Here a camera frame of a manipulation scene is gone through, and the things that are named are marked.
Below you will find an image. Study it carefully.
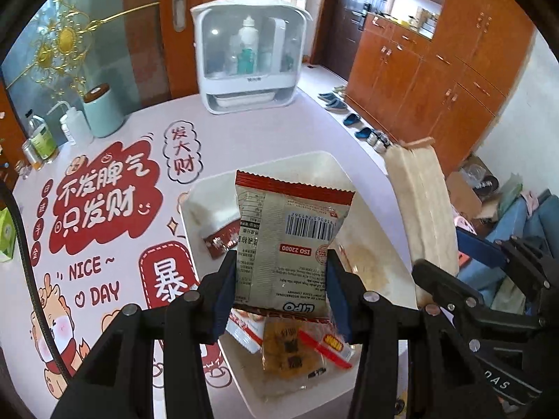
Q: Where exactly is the white plastic basket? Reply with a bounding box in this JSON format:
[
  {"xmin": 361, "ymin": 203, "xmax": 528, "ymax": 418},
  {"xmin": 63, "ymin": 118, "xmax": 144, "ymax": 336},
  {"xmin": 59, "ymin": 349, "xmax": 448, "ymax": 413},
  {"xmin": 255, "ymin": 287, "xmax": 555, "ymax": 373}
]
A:
[{"xmin": 179, "ymin": 150, "xmax": 420, "ymax": 404}]

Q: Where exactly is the red trimmed white snack packet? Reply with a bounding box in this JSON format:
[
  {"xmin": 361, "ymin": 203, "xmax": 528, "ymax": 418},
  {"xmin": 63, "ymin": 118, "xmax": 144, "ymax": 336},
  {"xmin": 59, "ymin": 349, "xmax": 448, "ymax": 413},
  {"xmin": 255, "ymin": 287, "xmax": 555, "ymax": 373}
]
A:
[{"xmin": 233, "ymin": 170, "xmax": 356, "ymax": 321}]

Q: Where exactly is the white storage cabinet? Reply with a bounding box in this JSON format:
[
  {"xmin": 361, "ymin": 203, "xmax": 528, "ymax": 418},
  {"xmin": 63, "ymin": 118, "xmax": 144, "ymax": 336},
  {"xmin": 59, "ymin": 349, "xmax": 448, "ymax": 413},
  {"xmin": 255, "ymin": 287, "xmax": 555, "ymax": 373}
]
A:
[{"xmin": 190, "ymin": 0, "xmax": 313, "ymax": 115}]

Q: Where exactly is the mint green canister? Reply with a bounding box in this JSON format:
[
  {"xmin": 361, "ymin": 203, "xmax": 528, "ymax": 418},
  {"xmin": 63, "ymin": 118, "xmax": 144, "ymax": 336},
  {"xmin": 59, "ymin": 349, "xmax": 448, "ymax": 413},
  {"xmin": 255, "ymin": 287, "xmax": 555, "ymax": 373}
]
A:
[{"xmin": 82, "ymin": 84, "xmax": 126, "ymax": 138}]

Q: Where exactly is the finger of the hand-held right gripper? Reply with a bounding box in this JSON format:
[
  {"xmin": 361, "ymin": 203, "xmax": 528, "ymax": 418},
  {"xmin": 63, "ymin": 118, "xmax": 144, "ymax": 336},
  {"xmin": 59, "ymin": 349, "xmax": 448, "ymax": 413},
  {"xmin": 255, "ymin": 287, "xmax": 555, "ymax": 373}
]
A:
[
  {"xmin": 412, "ymin": 259, "xmax": 544, "ymax": 332},
  {"xmin": 456, "ymin": 226, "xmax": 559, "ymax": 297}
]

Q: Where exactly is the white squeeze bottle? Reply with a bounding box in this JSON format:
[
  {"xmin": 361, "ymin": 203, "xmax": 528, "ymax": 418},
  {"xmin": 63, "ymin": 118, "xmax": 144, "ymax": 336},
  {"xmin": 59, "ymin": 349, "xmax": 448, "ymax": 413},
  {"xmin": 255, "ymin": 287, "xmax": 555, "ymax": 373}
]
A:
[{"xmin": 46, "ymin": 101, "xmax": 94, "ymax": 147}]

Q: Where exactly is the blue cloth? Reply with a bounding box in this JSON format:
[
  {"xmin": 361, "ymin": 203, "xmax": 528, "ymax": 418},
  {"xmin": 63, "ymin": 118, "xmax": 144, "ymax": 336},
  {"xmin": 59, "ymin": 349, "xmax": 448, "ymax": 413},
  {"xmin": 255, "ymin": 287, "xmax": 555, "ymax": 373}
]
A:
[{"xmin": 454, "ymin": 188, "xmax": 559, "ymax": 315}]

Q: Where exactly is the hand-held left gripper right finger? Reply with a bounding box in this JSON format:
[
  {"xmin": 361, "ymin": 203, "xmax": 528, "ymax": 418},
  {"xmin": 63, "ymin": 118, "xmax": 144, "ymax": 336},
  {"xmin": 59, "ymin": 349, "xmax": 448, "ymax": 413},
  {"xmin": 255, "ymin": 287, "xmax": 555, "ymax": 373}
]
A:
[{"xmin": 327, "ymin": 249, "xmax": 494, "ymax": 419}]

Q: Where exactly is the orange cracker packet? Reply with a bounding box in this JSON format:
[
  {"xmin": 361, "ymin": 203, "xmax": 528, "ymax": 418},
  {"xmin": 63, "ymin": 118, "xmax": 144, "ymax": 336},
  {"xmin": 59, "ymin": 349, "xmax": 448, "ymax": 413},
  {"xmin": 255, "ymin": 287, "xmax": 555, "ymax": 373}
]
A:
[{"xmin": 261, "ymin": 316, "xmax": 328, "ymax": 380}]

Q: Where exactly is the cardboard box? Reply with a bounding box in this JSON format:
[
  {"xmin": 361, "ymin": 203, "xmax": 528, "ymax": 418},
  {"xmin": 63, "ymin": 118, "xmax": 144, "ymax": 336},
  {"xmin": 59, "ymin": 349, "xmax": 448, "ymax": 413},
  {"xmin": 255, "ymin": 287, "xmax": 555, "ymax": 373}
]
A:
[{"xmin": 445, "ymin": 155, "xmax": 501, "ymax": 221}]

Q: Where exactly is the glass bottle green label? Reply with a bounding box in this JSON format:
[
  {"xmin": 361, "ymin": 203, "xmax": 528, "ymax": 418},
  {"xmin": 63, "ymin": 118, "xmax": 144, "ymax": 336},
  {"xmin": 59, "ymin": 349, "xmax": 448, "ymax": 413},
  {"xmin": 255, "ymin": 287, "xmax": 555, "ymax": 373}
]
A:
[{"xmin": 27, "ymin": 113, "xmax": 59, "ymax": 162}]

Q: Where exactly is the row of shoes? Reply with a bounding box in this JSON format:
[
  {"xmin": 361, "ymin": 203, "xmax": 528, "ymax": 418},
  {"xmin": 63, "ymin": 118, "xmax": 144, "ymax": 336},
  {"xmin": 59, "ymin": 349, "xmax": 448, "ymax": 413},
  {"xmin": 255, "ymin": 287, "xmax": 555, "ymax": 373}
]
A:
[{"xmin": 317, "ymin": 85, "xmax": 394, "ymax": 153}]

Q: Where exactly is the green tissue box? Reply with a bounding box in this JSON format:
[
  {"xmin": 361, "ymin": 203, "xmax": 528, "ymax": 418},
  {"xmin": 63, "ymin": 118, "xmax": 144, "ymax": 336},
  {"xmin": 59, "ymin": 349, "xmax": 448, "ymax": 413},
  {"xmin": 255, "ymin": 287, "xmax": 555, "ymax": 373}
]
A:
[{"xmin": 0, "ymin": 207, "xmax": 18, "ymax": 263}]

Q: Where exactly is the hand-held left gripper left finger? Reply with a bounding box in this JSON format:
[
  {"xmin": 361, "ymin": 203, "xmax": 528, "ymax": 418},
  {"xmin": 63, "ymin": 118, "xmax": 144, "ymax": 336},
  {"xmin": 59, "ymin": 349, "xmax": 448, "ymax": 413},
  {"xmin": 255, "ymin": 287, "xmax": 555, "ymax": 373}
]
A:
[{"xmin": 50, "ymin": 249, "xmax": 239, "ymax": 419}]

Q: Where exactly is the small glass jar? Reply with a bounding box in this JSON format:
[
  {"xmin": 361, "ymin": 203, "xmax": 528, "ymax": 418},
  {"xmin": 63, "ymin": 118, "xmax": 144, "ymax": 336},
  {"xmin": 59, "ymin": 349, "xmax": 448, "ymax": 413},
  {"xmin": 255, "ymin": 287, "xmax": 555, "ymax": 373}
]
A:
[{"xmin": 22, "ymin": 140, "xmax": 44, "ymax": 171}]

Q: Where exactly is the glass sliding door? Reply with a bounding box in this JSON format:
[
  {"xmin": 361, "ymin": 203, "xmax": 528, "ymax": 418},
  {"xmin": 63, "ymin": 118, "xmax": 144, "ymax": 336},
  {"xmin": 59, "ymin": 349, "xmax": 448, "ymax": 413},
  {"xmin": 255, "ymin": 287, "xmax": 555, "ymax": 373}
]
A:
[{"xmin": 0, "ymin": 0, "xmax": 175, "ymax": 114}]

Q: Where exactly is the yellow red snack packet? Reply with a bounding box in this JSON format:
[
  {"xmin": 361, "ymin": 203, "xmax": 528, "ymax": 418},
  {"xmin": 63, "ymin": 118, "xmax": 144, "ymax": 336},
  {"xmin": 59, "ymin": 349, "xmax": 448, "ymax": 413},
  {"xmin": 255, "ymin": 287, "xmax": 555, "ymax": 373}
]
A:
[{"xmin": 297, "ymin": 327, "xmax": 354, "ymax": 369}]

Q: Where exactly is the white teal bottle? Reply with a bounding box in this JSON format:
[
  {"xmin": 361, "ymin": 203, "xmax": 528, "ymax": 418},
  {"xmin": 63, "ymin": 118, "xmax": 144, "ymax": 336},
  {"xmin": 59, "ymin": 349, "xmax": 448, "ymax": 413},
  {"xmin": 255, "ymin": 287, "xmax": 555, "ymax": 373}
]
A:
[{"xmin": 238, "ymin": 15, "xmax": 258, "ymax": 75}]

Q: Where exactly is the wooden wall cabinet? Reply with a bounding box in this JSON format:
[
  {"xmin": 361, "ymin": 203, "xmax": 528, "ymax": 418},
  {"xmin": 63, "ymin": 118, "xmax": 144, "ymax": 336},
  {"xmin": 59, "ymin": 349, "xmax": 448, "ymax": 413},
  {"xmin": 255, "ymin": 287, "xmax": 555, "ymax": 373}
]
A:
[{"xmin": 347, "ymin": 0, "xmax": 538, "ymax": 175}]

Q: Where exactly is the red brown snack packet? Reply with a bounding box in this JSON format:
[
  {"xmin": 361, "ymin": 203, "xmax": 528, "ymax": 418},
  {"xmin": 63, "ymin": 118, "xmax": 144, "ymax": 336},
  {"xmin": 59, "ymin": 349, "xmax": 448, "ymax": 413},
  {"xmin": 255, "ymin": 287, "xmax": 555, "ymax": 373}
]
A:
[{"xmin": 202, "ymin": 220, "xmax": 241, "ymax": 259}]

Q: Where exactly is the dark entrance door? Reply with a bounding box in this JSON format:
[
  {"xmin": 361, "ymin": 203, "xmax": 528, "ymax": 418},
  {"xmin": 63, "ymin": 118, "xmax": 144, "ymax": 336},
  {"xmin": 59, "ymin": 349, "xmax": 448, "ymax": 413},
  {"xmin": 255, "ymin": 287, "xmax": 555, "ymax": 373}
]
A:
[{"xmin": 312, "ymin": 0, "xmax": 378, "ymax": 81}]

